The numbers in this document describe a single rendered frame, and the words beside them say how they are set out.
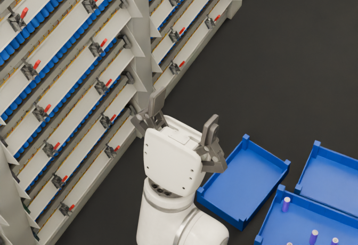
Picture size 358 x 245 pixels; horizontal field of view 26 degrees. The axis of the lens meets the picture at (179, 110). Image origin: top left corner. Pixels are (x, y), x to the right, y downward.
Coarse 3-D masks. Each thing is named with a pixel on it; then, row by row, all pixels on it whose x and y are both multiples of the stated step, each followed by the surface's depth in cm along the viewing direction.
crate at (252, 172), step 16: (240, 144) 286; (256, 144) 286; (240, 160) 288; (256, 160) 288; (272, 160) 286; (288, 160) 279; (224, 176) 284; (240, 176) 284; (256, 176) 284; (272, 176) 284; (208, 192) 280; (224, 192) 280; (240, 192) 280; (256, 192) 280; (272, 192) 280; (208, 208) 276; (224, 208) 276; (240, 208) 276; (256, 208) 271; (240, 224) 268
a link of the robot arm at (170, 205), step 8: (144, 184) 124; (144, 192) 124; (152, 192) 122; (152, 200) 122; (160, 200) 121; (168, 200) 121; (176, 200) 122; (184, 200) 122; (192, 200) 124; (160, 208) 122; (168, 208) 122; (176, 208) 122; (184, 208) 123
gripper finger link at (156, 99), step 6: (162, 90) 115; (150, 96) 115; (156, 96) 113; (162, 96) 115; (150, 102) 114; (156, 102) 114; (162, 102) 116; (144, 108) 119; (150, 108) 115; (156, 108) 115; (138, 114) 118; (150, 114) 115; (156, 114) 117
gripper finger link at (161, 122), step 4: (148, 112) 116; (160, 112) 118; (144, 116) 117; (148, 116) 116; (156, 116) 119; (160, 116) 118; (148, 120) 117; (152, 120) 117; (160, 120) 118; (164, 120) 118; (148, 124) 117; (152, 124) 117; (156, 124) 118; (160, 124) 118; (164, 124) 119; (152, 128) 117; (156, 128) 117
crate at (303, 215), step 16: (288, 192) 229; (272, 208) 231; (288, 208) 232; (304, 208) 232; (320, 208) 228; (272, 224) 229; (288, 224) 229; (304, 224) 229; (320, 224) 229; (336, 224) 229; (352, 224) 227; (256, 240) 218; (272, 240) 226; (288, 240) 226; (304, 240) 226; (320, 240) 226; (352, 240) 226
